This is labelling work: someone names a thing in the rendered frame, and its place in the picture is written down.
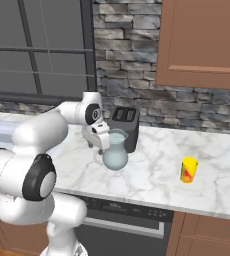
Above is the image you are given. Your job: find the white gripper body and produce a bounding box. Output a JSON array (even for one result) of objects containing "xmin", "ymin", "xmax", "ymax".
[{"xmin": 81, "ymin": 125, "xmax": 112, "ymax": 154}]

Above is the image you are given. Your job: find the clear glass pitcher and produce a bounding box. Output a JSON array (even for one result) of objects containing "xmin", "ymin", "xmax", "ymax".
[{"xmin": 93, "ymin": 128, "xmax": 130, "ymax": 172}]

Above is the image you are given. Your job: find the yellow cup with red print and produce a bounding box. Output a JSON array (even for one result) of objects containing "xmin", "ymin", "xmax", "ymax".
[{"xmin": 179, "ymin": 156, "xmax": 200, "ymax": 185}]

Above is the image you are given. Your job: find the black toaster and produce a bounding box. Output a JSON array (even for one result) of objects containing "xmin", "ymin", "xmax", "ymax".
[{"xmin": 107, "ymin": 106, "xmax": 141, "ymax": 154}]

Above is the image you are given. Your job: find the black dishwasher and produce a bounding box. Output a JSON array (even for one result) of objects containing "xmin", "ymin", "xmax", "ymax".
[{"xmin": 74, "ymin": 194, "xmax": 175, "ymax": 256}]

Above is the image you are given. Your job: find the steel sink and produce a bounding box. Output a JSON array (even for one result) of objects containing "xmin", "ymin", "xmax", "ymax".
[{"xmin": 0, "ymin": 119, "xmax": 25, "ymax": 152}]

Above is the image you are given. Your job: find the dark framed window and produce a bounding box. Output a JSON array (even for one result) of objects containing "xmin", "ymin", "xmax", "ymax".
[{"xmin": 0, "ymin": 0, "xmax": 98, "ymax": 106}]

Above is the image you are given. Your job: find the brown base cupboard door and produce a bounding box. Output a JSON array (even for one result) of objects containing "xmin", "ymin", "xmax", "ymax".
[
  {"xmin": 174, "ymin": 234, "xmax": 230, "ymax": 256},
  {"xmin": 0, "ymin": 190, "xmax": 51, "ymax": 256}
]

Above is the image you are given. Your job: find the brown drawer front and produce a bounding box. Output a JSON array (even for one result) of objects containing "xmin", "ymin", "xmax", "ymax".
[{"xmin": 182, "ymin": 213, "xmax": 230, "ymax": 247}]

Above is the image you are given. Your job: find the silver dishwasher handle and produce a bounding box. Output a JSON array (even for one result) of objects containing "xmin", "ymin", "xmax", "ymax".
[{"xmin": 83, "ymin": 217, "xmax": 166, "ymax": 240}]

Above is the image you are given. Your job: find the brown wall cupboard door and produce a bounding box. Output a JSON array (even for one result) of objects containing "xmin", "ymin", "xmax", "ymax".
[{"xmin": 154, "ymin": 0, "xmax": 230, "ymax": 91}]

